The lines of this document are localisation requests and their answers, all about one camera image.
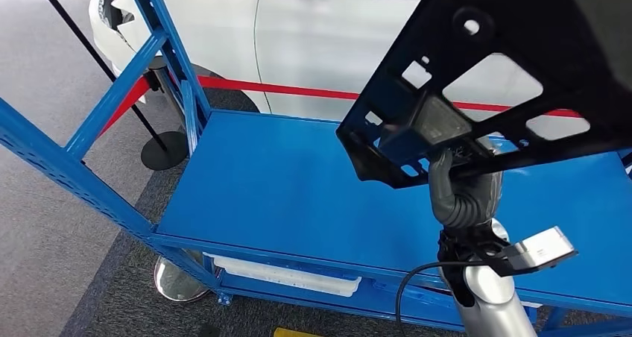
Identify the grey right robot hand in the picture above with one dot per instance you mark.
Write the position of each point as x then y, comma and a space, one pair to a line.
476, 186

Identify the black plastic frame part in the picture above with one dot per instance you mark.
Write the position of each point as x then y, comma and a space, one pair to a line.
543, 33

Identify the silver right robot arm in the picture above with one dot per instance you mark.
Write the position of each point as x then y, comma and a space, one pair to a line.
489, 295

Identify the blue metal shelf rack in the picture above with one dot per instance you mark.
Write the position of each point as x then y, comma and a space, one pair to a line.
296, 186

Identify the white plastic bin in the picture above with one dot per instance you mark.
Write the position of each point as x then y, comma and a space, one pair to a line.
296, 283

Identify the red barrier belt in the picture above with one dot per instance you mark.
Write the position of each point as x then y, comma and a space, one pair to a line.
296, 90

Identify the white car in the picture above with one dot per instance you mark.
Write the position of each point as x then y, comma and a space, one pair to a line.
321, 43

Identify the yellow floor tape square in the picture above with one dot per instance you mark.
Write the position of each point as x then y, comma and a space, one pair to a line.
296, 333

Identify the black pole stand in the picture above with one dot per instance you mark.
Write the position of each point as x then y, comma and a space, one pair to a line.
163, 152

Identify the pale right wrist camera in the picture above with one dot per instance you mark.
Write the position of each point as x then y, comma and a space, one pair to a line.
543, 248

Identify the chrome stanchion post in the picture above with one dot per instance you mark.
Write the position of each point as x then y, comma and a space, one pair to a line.
177, 285
157, 75

